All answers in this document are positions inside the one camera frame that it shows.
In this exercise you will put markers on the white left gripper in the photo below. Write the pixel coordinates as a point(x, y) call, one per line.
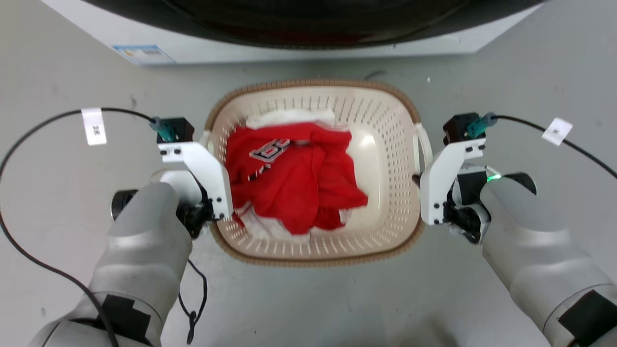
point(207, 168)

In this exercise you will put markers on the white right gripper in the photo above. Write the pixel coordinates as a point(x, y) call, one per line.
point(441, 183)

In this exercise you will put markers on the cream plastic laundry basket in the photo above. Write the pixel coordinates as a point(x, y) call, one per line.
point(385, 202)

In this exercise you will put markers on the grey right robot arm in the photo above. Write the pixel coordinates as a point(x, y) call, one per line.
point(530, 250)

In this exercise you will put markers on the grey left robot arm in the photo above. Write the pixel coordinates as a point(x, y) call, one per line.
point(144, 250)

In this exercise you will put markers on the red printed garment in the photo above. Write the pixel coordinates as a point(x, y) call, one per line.
point(299, 183)

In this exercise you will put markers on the white garment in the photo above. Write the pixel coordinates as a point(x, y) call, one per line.
point(289, 117)

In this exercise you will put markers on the white washing machine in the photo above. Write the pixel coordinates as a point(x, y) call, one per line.
point(202, 50)

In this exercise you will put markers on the blue energy label sticker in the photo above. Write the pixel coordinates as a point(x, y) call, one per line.
point(143, 54)

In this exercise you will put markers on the dark washing machine door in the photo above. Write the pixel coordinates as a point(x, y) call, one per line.
point(308, 24)

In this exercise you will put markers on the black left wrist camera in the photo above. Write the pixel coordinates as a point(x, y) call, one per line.
point(176, 129)

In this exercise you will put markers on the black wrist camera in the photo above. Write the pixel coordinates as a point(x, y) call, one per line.
point(176, 129)
point(460, 126)

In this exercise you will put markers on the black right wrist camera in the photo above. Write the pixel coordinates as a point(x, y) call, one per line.
point(460, 126)

